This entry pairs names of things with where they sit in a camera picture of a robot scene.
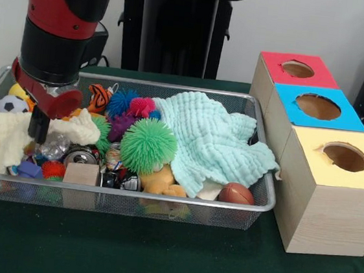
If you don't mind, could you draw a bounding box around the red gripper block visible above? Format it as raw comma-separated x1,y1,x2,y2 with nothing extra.
4,56,88,149

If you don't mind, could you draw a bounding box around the cream waffle cloth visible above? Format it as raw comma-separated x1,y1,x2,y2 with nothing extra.
0,100,104,185

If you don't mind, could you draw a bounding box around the large green spiky ball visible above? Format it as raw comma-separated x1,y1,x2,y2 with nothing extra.
117,115,181,179

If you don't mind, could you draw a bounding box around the mint green waffle cloth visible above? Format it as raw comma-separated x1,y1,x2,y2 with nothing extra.
142,87,287,208

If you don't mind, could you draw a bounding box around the wooden box with three holes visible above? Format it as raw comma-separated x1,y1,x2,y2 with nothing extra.
233,48,364,261

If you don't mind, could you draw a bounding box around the black and white soccer ball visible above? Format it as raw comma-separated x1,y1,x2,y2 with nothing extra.
0,95,32,117

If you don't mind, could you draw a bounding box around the yellow ball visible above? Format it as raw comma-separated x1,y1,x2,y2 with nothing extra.
8,82,29,99

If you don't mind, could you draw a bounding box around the orange tiger plush toy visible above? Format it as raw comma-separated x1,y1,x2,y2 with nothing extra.
85,82,115,115

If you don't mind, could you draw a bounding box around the blue spiky ball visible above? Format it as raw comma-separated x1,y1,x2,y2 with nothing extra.
106,86,141,119

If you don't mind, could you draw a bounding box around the pink spiky ball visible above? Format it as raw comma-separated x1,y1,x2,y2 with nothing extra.
127,95,158,120

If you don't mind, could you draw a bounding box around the brown toy football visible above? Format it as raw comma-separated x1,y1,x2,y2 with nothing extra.
217,180,258,206

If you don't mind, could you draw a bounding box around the shallow wire mesh bin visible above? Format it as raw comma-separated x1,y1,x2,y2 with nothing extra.
0,62,288,234

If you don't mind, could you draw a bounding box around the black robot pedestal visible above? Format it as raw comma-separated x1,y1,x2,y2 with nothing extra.
106,0,251,84

